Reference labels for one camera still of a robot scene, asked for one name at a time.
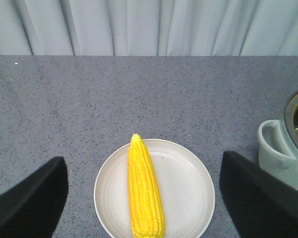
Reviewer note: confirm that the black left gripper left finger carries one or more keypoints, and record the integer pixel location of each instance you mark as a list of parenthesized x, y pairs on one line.
[(32, 208)]

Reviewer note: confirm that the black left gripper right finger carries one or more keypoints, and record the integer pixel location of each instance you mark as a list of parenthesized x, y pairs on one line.
[(259, 205)]

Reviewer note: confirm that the green electric cooking pot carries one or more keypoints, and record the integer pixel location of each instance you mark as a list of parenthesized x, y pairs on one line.
[(278, 144)]

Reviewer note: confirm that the beige round plate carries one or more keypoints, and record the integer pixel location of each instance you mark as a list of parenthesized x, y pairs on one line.
[(186, 188)]

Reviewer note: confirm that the white pleated curtain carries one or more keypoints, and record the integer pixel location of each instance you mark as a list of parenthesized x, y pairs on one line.
[(149, 27)]

